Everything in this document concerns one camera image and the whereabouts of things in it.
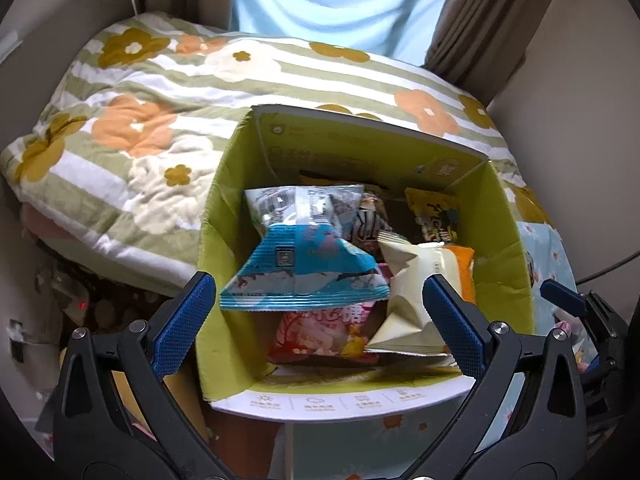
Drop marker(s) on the yellow black snack bag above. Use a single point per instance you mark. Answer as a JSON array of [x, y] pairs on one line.
[[436, 213]]

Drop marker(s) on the floral striped duvet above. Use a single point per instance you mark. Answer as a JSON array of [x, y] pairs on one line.
[[116, 170]]

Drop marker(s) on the blue window cloth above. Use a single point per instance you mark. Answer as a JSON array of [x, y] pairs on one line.
[[399, 29]]

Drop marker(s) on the pink snack bag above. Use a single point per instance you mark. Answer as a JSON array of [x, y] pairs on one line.
[[334, 333]]

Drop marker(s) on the light blue daisy cloth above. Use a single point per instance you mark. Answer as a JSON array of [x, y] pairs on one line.
[[384, 447]]

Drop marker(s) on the blue white snack bag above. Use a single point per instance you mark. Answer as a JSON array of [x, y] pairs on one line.
[[305, 260]]

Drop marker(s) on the brown striped snack bag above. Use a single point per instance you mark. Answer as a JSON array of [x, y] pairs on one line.
[[370, 220]]

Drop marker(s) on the cream orange snack bag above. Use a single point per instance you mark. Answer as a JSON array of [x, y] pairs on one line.
[[408, 328]]

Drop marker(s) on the yellow-green cardboard box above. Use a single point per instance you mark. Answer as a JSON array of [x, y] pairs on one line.
[[275, 145]]

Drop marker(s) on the white wall socket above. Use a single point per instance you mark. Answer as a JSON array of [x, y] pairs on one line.
[[17, 340]]

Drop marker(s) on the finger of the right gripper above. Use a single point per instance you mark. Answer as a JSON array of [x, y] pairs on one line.
[[564, 298]]

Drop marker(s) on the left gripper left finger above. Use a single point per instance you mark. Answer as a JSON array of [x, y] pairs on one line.
[[114, 417]]

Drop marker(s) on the brown right curtain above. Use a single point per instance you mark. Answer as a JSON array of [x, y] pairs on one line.
[[479, 44]]

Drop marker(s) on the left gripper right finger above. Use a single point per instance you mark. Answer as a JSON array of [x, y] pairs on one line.
[[524, 417]]

